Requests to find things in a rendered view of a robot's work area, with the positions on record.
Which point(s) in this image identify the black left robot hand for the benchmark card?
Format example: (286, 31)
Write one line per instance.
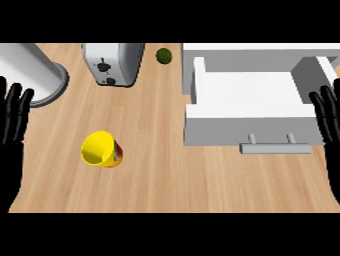
(0, 140)

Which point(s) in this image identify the white open drawer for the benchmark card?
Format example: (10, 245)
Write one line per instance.
(254, 110)

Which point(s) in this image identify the yellow cup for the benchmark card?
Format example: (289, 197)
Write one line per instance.
(100, 149)

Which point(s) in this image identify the white cabinet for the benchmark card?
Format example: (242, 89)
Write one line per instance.
(255, 56)

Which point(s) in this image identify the green avocado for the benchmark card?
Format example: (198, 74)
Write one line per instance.
(164, 56)

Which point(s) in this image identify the silver toaster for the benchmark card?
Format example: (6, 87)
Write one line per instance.
(114, 63)

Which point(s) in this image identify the white cylindrical appliance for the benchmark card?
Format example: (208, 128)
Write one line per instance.
(19, 73)

